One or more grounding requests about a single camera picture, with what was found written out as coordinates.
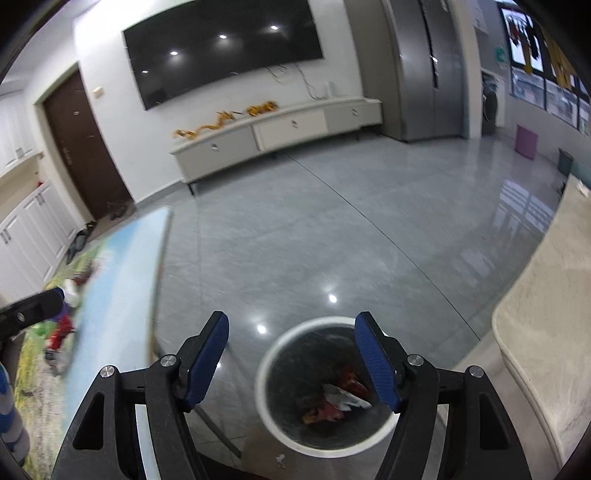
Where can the yellow hanging clothes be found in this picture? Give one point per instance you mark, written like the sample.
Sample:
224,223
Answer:
561,64

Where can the long yellow dragon decoration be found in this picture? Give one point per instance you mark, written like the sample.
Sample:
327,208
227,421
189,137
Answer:
203,127

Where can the person's left forearm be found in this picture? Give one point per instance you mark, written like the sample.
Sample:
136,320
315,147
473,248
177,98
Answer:
11,415

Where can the red wrapper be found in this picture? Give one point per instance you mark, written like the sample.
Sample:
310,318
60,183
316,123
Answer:
62,330

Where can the table with landscape print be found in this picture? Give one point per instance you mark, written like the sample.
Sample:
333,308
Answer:
120,286

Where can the dark-framed window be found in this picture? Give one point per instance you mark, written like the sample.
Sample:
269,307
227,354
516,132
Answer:
556,99

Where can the beige marble table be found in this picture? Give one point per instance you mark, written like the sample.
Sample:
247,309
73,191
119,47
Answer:
545,300

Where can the grey washing machine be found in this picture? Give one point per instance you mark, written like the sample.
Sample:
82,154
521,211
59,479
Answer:
491,108

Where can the beige wall switch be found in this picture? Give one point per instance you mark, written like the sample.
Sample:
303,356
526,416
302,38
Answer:
97,92

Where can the brown shoes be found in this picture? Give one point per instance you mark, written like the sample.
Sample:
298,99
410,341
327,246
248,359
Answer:
119,210

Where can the pile of wrappers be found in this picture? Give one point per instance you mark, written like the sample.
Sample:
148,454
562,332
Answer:
337,401

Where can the grey steel refrigerator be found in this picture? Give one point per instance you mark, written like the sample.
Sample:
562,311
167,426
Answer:
425,69

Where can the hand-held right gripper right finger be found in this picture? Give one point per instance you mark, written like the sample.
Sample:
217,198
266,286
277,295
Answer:
374,364

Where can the white-rimmed dark waste bin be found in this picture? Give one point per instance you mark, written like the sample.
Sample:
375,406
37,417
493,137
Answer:
263,383

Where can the dark slippers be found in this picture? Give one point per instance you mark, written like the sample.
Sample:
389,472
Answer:
81,240

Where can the purple stool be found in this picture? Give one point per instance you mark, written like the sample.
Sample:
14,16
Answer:
526,143

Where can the cream television cabinet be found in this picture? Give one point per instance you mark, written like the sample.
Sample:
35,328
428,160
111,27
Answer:
277,129

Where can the dark brown door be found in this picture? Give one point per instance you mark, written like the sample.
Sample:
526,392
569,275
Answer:
83,147

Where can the dark hanging clothes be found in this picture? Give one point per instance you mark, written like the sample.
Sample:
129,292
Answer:
531,46

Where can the short yellow dragon decoration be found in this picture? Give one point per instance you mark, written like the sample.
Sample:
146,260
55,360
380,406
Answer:
261,108

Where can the white paper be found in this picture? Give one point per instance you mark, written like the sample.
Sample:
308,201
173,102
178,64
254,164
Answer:
72,290

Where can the white wall cabinets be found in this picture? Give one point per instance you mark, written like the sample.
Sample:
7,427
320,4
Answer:
14,134

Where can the green wall sign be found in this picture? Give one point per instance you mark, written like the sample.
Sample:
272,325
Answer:
499,54

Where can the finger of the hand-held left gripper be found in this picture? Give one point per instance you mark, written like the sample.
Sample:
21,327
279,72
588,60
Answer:
21,316

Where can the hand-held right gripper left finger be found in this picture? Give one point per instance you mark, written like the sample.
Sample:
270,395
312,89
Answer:
210,360

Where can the white router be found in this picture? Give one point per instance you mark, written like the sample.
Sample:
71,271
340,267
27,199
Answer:
331,90

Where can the white floor cabinets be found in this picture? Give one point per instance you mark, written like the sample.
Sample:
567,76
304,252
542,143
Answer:
32,230

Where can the large black wall television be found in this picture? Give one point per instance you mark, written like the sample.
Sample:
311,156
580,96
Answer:
221,50

